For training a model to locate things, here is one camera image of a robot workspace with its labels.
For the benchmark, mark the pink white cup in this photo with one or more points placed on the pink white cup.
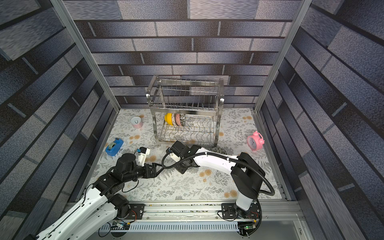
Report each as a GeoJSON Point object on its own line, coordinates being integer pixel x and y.
{"type": "Point", "coordinates": [137, 122]}

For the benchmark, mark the dark floral bowl stack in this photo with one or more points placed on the dark floral bowl stack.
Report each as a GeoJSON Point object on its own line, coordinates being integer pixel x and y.
{"type": "Point", "coordinates": [218, 150]}

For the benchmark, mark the blue tape dispenser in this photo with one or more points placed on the blue tape dispenser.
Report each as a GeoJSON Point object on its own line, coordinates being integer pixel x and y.
{"type": "Point", "coordinates": [113, 148]}

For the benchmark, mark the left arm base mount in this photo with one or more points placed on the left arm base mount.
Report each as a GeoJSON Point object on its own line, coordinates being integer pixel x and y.
{"type": "Point", "coordinates": [131, 212]}

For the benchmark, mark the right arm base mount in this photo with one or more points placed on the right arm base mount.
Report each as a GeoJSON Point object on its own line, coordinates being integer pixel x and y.
{"type": "Point", "coordinates": [231, 211]}

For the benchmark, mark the stainless steel dish rack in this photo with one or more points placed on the stainless steel dish rack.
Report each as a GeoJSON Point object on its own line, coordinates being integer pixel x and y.
{"type": "Point", "coordinates": [202, 102]}

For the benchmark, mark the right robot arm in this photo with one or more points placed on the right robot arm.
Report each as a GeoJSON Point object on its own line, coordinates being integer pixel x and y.
{"type": "Point", "coordinates": [248, 176]}

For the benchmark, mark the floral tablecloth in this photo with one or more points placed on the floral tablecloth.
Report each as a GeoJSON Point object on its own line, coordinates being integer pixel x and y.
{"type": "Point", "coordinates": [203, 184]}

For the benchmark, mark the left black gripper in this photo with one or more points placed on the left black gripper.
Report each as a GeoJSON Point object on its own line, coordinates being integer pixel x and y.
{"type": "Point", "coordinates": [149, 175]}

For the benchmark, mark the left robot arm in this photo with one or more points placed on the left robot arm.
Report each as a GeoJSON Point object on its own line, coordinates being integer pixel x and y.
{"type": "Point", "coordinates": [101, 203]}

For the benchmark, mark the brown patterned bowl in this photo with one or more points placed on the brown patterned bowl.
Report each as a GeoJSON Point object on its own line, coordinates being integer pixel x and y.
{"type": "Point", "coordinates": [176, 119]}

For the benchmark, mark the aluminium front rail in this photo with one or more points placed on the aluminium front rail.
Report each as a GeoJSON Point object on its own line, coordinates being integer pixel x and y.
{"type": "Point", "coordinates": [182, 212]}

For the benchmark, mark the yellow bowl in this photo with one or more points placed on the yellow bowl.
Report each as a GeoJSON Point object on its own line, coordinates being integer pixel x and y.
{"type": "Point", "coordinates": [169, 119]}

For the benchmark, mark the pink alarm clock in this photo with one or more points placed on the pink alarm clock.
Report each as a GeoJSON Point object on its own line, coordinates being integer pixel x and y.
{"type": "Point", "coordinates": [255, 141]}

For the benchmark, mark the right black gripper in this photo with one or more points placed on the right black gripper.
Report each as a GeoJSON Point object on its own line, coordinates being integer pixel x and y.
{"type": "Point", "coordinates": [182, 166]}

